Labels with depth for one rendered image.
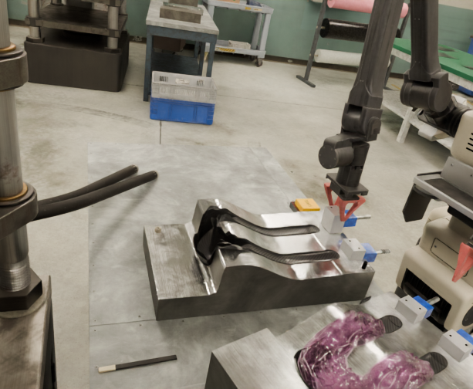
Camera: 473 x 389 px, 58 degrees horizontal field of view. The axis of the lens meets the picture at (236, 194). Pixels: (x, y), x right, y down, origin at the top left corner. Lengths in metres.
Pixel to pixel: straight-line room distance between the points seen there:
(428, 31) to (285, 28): 6.47
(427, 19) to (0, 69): 0.89
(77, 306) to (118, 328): 1.20
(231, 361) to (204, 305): 0.22
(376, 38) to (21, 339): 0.94
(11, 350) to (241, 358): 0.43
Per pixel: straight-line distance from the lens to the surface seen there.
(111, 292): 0.99
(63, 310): 2.10
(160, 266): 0.96
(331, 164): 1.00
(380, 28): 1.03
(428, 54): 1.19
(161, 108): 4.14
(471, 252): 0.93
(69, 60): 4.83
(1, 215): 0.81
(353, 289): 1.06
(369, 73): 1.02
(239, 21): 7.42
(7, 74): 0.73
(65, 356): 1.93
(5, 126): 0.78
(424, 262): 1.36
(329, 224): 1.13
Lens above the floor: 1.47
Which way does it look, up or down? 29 degrees down
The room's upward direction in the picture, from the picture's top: 11 degrees clockwise
